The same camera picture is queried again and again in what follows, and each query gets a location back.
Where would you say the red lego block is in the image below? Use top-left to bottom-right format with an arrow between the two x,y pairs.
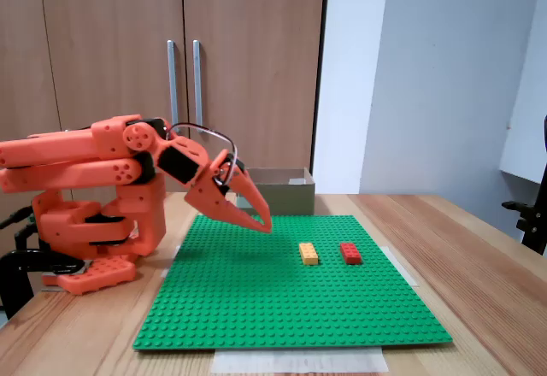
339,242 -> 363,265

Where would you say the open cardboard box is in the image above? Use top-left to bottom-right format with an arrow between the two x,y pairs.
225,167 -> 317,217

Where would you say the yellow lego block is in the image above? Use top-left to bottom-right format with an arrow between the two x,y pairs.
297,242 -> 320,266

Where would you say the green lego baseplate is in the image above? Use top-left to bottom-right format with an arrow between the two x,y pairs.
132,214 -> 454,352

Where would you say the small masking tape strip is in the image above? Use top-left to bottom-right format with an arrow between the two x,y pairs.
160,245 -> 183,279

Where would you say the wooden cabinet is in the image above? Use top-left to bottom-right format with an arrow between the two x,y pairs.
0,0 -> 331,196

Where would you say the wide masking tape strip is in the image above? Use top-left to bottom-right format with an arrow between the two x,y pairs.
212,347 -> 390,375

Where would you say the black table clamp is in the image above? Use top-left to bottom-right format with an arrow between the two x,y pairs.
0,247 -> 86,321

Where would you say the gripper servo cable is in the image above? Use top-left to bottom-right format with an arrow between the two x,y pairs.
163,122 -> 238,188

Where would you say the metal cabinet door handle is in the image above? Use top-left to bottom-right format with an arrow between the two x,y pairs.
191,39 -> 205,127
166,39 -> 180,127

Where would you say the black power cable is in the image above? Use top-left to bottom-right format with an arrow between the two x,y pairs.
0,206 -> 35,230

